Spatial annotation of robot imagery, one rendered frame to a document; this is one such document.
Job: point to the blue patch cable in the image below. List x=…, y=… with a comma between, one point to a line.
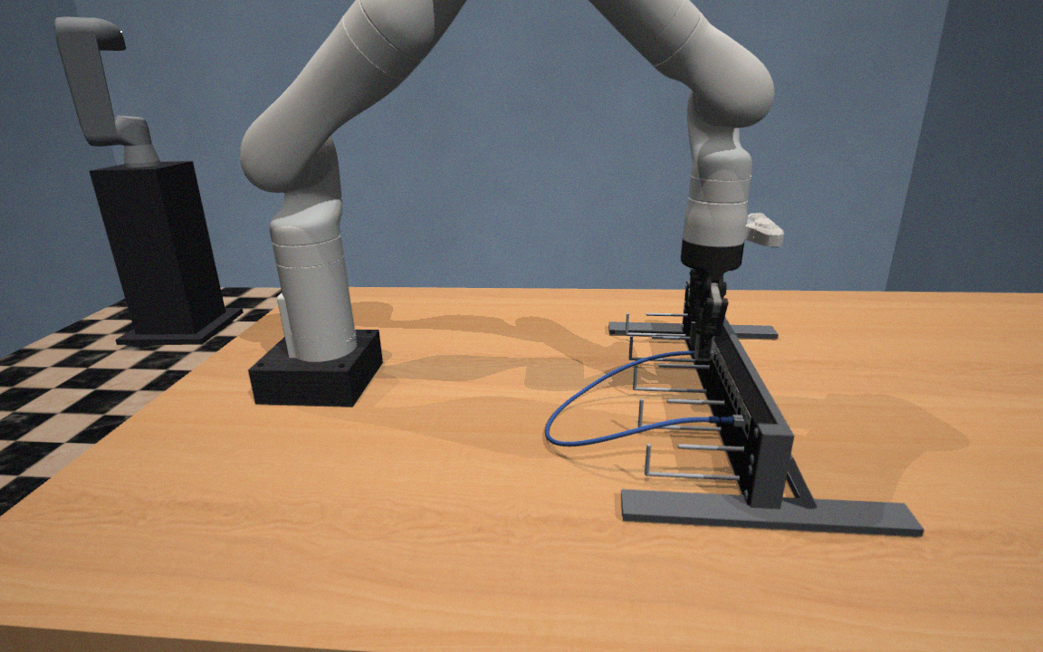
x=631, y=431

